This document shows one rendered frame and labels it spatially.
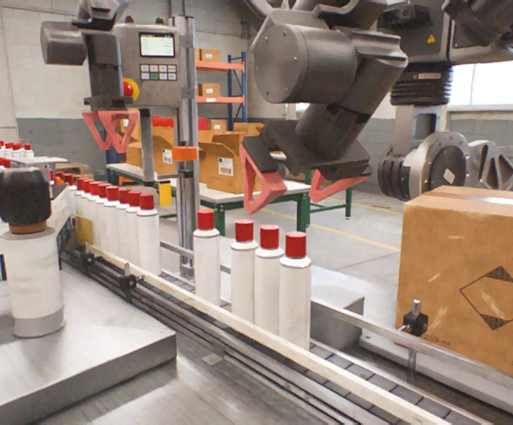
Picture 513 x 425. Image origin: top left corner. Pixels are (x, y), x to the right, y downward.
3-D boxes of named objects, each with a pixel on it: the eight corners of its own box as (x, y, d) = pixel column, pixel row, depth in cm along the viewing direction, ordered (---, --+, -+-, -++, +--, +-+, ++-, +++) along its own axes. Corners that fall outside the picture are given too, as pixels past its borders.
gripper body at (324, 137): (258, 135, 43) (288, 71, 38) (331, 131, 49) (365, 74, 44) (290, 181, 40) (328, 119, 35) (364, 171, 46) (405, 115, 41)
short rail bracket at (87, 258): (81, 285, 113) (77, 241, 111) (105, 279, 117) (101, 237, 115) (86, 288, 111) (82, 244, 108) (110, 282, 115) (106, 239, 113)
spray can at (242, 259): (225, 326, 81) (224, 220, 76) (245, 317, 84) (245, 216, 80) (244, 336, 77) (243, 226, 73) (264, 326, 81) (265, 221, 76)
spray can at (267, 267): (248, 336, 77) (247, 226, 73) (268, 327, 81) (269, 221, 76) (269, 347, 73) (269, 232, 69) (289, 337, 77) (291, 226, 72)
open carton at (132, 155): (115, 164, 432) (112, 126, 423) (157, 161, 458) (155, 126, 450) (130, 168, 401) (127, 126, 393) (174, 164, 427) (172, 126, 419)
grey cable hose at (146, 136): (140, 185, 120) (135, 108, 115) (152, 185, 122) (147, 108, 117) (147, 187, 117) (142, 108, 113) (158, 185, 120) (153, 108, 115)
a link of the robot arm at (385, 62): (428, 57, 36) (387, 19, 39) (372, 51, 32) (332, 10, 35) (381, 123, 41) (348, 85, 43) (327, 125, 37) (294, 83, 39)
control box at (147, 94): (119, 108, 114) (113, 30, 109) (184, 108, 116) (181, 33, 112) (112, 107, 104) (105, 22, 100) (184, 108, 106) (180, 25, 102)
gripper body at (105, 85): (98, 106, 74) (94, 61, 73) (83, 108, 83) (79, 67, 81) (135, 107, 78) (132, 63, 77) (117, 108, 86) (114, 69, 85)
